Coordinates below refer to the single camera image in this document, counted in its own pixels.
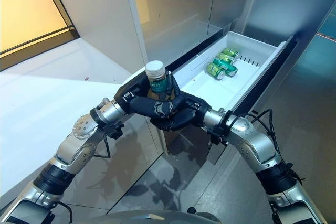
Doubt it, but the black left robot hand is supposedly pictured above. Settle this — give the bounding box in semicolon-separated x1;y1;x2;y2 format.
114;70;184;118

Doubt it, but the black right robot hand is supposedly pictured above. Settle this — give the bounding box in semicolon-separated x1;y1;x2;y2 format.
150;94;212;132

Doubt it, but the yellow tea bottle white cap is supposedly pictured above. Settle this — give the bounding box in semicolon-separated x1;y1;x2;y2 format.
145;61;175;103

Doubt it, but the white fridge drawer bin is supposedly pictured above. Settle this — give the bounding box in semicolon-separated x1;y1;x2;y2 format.
167;31;287;112

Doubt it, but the stainless steel fridge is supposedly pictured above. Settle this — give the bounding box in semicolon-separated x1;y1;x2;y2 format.
128;0;336;156

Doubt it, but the dark green drink can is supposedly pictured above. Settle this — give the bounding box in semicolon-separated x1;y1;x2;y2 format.
212;58;239;77

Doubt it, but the tall white cabinet panel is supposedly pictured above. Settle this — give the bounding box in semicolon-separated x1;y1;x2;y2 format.
47;0;169;157

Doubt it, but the white open drawer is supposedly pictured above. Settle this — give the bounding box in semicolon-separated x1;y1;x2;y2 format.
204;35;301;167

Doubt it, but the silver robot torso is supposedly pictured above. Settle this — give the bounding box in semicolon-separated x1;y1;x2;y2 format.
91;210;219;224

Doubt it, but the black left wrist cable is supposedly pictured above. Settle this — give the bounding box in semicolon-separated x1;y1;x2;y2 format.
93;129;111;159

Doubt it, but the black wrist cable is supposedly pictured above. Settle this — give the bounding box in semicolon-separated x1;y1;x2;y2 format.
228;108;277;144
93;129;111;159

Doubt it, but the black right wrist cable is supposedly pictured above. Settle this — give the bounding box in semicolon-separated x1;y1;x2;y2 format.
228;108;277;144

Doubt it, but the lit window with black frame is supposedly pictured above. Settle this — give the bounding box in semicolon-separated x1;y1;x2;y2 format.
0;0;80;65

